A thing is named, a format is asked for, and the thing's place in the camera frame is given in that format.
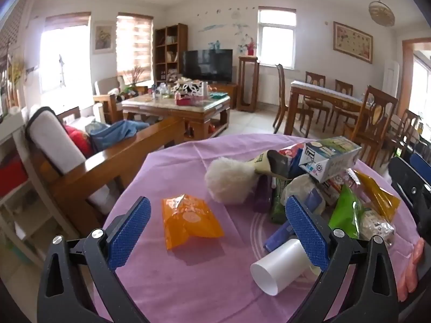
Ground wooden armchair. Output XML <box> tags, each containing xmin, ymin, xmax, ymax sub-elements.
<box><xmin>92</xmin><ymin>76</ymin><xmax>149</xmax><ymax>123</ymax></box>

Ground white shelf unit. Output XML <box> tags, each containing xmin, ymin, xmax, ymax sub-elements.
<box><xmin>0</xmin><ymin>108</ymin><xmax>78</xmax><ymax>270</ymax></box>

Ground white fluffy ball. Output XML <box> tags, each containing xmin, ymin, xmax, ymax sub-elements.
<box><xmin>205</xmin><ymin>157</ymin><xmax>258</xmax><ymax>206</ymax></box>

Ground cream snack packet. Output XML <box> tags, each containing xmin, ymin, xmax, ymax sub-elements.
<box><xmin>252</xmin><ymin>150</ymin><xmax>295</xmax><ymax>179</ymax></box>

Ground large bright window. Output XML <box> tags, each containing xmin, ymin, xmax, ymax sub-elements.
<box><xmin>40</xmin><ymin>13</ymin><xmax>92</xmax><ymax>106</ymax></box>

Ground white paper cup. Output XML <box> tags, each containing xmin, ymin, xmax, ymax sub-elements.
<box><xmin>250</xmin><ymin>238</ymin><xmax>320</xmax><ymax>297</ymax></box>

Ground dark green packet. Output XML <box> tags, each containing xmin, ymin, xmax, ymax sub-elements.
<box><xmin>271</xmin><ymin>178</ymin><xmax>290</xmax><ymax>224</ymax></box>

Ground dried branches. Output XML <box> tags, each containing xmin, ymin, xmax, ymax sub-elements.
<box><xmin>124</xmin><ymin>65</ymin><xmax>145</xmax><ymax>85</ymax></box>

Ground person's right hand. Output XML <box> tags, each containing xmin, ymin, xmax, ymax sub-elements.
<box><xmin>397</xmin><ymin>237</ymin><xmax>425</xmax><ymax>303</ymax></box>

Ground wooden television cabinet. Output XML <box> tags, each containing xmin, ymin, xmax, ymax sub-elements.
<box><xmin>210</xmin><ymin>81</ymin><xmax>238</xmax><ymax>110</ymax></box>

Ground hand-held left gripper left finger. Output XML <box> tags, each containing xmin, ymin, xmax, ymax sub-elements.
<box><xmin>37</xmin><ymin>196</ymin><xmax>152</xmax><ymax>323</ymax></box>

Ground dark purple packet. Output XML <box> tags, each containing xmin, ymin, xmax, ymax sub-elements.
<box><xmin>253</xmin><ymin>175</ymin><xmax>273</xmax><ymax>213</ymax></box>

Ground wooden bookshelf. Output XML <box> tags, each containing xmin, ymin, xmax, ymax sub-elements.
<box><xmin>154</xmin><ymin>23</ymin><xmax>188</xmax><ymax>83</ymax></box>

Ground white framed window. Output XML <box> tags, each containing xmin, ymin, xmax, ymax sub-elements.
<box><xmin>258</xmin><ymin>7</ymin><xmax>297</xmax><ymax>68</ymax></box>

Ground light purple packet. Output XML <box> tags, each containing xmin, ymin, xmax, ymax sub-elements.
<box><xmin>301</xmin><ymin>188</ymin><xmax>327</xmax><ymax>216</ymax></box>

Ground red white packet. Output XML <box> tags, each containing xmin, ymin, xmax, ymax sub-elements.
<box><xmin>279</xmin><ymin>143</ymin><xmax>307</xmax><ymax>169</ymax></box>

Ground red cushion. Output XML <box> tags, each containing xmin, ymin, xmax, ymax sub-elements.
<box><xmin>64</xmin><ymin>125</ymin><xmax>95</xmax><ymax>159</ymax></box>

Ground purple tablecloth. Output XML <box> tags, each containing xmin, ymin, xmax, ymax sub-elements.
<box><xmin>86</xmin><ymin>134</ymin><xmax>421</xmax><ymax>323</ymax></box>

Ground wooden dining table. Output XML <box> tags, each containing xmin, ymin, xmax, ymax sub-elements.
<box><xmin>284</xmin><ymin>80</ymin><xmax>371</xmax><ymax>138</ymax></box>

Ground orange snack packet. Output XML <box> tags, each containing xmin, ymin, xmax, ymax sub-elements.
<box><xmin>162</xmin><ymin>193</ymin><xmax>225</xmax><ymax>250</ymax></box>

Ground bright green snack packet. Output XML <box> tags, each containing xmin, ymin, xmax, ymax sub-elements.
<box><xmin>328</xmin><ymin>185</ymin><xmax>366</xmax><ymax>239</ymax></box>

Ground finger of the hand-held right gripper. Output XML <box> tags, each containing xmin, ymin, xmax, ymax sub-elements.
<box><xmin>409</xmin><ymin>152</ymin><xmax>431</xmax><ymax>184</ymax></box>
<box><xmin>387</xmin><ymin>157</ymin><xmax>431</xmax><ymax>224</ymax></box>

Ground large framed picture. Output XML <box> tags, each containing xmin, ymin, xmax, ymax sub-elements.
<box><xmin>333</xmin><ymin>21</ymin><xmax>374</xmax><ymax>64</ymax></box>

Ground white blue milk carton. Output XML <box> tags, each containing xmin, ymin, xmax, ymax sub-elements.
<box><xmin>298</xmin><ymin>136</ymin><xmax>362</xmax><ymax>184</ymax></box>

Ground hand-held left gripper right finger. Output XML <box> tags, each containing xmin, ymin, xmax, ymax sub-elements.
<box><xmin>284</xmin><ymin>195</ymin><xmax>399</xmax><ymax>323</ymax></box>

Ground yellow translucent packet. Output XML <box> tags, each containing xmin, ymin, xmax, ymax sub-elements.
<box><xmin>353</xmin><ymin>171</ymin><xmax>401</xmax><ymax>221</ymax></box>

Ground wooden dining chair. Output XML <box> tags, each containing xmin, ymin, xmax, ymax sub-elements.
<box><xmin>332</xmin><ymin>79</ymin><xmax>359</xmax><ymax>135</ymax></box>
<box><xmin>272</xmin><ymin>63</ymin><xmax>304</xmax><ymax>134</ymax></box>
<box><xmin>387</xmin><ymin>108</ymin><xmax>420</xmax><ymax>162</ymax></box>
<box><xmin>342</xmin><ymin>85</ymin><xmax>399</xmax><ymax>167</ymax></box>
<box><xmin>304</xmin><ymin>71</ymin><xmax>332</xmax><ymax>133</ymax></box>

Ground white standing air conditioner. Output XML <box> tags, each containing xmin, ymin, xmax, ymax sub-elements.
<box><xmin>383</xmin><ymin>60</ymin><xmax>401</xmax><ymax>100</ymax></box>

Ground window with striped blinds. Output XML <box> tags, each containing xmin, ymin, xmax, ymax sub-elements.
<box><xmin>116</xmin><ymin>13</ymin><xmax>154</xmax><ymax>83</ymax></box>

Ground black television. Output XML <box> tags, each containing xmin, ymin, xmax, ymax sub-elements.
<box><xmin>183</xmin><ymin>49</ymin><xmax>234</xmax><ymax>82</ymax></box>

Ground white decorative holder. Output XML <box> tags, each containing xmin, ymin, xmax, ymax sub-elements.
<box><xmin>170</xmin><ymin>78</ymin><xmax>203</xmax><ymax>96</ymax></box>

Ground white sofa back cushion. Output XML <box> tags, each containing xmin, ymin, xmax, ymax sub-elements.
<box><xmin>25</xmin><ymin>107</ymin><xmax>86</xmax><ymax>175</ymax></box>

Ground yellow flowers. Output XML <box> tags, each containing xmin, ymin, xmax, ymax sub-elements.
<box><xmin>7</xmin><ymin>54</ymin><xmax>26</xmax><ymax>108</ymax></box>

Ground tall wooden plant stand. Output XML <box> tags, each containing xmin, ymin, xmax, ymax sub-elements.
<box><xmin>237</xmin><ymin>55</ymin><xmax>260</xmax><ymax>112</ymax></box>

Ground white radiator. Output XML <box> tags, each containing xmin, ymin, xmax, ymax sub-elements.
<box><xmin>259</xmin><ymin>72</ymin><xmax>287</xmax><ymax>103</ymax></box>

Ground white printed packet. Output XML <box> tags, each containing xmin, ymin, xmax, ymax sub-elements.
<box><xmin>357</xmin><ymin>205</ymin><xmax>396</xmax><ymax>243</ymax></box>

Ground wooden coffee table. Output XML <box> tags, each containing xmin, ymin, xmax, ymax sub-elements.
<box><xmin>121</xmin><ymin>94</ymin><xmax>231</xmax><ymax>143</ymax></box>

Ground small framed flower picture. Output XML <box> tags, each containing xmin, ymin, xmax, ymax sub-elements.
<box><xmin>92</xmin><ymin>23</ymin><xmax>115</xmax><ymax>54</ymax></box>

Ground red flower vase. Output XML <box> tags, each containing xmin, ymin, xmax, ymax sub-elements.
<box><xmin>242</xmin><ymin>35</ymin><xmax>258</xmax><ymax>56</ymax></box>

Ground blue cloth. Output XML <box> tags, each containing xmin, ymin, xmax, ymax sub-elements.
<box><xmin>85</xmin><ymin>120</ymin><xmax>150</xmax><ymax>152</ymax></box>

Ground hanging ceiling lamp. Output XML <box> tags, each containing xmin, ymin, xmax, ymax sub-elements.
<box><xmin>368</xmin><ymin>0</ymin><xmax>396</xmax><ymax>27</ymax></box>

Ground wooden sofa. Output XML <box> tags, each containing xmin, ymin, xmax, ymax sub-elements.
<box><xmin>25</xmin><ymin>106</ymin><xmax>186</xmax><ymax>239</ymax></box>

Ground balcony window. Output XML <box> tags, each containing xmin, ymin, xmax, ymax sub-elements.
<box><xmin>412</xmin><ymin>52</ymin><xmax>431</xmax><ymax>125</ymax></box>

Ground white bolster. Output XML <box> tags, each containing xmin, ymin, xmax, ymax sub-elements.
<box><xmin>88</xmin><ymin>183</ymin><xmax>117</xmax><ymax>216</ymax></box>

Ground wooden door frame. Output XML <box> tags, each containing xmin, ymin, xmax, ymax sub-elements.
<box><xmin>402</xmin><ymin>38</ymin><xmax>431</xmax><ymax>122</ymax></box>

